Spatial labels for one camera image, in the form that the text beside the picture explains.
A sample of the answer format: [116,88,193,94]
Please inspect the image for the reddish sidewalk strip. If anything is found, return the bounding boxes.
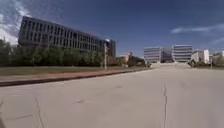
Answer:
[0,67,148,84]

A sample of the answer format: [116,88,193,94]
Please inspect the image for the white striped building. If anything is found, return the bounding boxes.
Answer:
[143,44,193,64]

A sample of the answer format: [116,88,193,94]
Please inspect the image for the white low building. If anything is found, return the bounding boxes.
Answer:
[190,49,211,65]

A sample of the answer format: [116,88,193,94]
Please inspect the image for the dark kerb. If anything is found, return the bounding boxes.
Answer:
[0,68,149,88]

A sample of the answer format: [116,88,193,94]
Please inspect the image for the pole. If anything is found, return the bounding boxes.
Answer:
[103,43,109,70]

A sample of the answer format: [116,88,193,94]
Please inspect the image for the row of trees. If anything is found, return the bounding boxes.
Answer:
[0,39,105,67]

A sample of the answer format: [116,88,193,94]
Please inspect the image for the grass verge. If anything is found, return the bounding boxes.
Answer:
[0,65,134,77]

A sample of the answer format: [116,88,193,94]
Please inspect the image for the large dark glass building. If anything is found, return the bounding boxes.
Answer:
[17,15,117,59]

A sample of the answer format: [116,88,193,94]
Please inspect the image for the pale concrete road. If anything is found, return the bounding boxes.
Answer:
[0,63,224,128]

